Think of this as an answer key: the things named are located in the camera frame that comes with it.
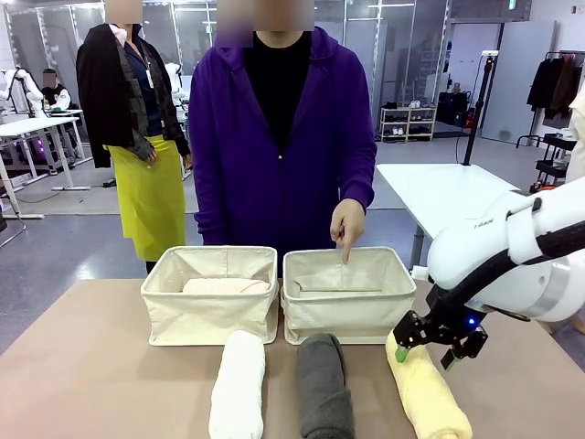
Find wooden shoe rack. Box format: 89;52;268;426
379;105;438;143

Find black bags pile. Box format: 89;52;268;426
436;90;473;127

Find yellow towel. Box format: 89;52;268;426
385;331;474;439

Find seated background person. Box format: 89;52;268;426
40;68;73;112

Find grey towel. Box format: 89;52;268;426
295;332;356;439

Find pink towel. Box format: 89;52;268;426
181;277;271;296

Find person in beige clothes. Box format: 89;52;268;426
566;90;585;335

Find purple sleeved right forearm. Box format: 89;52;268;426
193;182;230;246

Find person in yellow apron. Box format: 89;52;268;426
75;0;193;275

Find white side table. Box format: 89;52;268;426
375;163;522;272

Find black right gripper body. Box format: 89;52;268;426
413;310;474;348

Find purple sleeved left forearm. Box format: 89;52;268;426
337;153;378;216

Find cream fabric basket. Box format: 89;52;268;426
140;245;280;347
281;246;418;345

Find white towel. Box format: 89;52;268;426
208;329;267;439

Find purple person left hand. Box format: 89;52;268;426
329;198;367;266

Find black pole stand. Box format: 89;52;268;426
462;50;499;166

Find white office desk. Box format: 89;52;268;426
0;108;87;219

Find black corrugated cable conduit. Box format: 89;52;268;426
431;228;585;319

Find person in purple hoodie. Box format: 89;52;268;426
187;0;378;278

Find clothes rack with dark coats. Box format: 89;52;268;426
526;50;585;123

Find black utility cart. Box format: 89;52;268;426
516;132;578;189

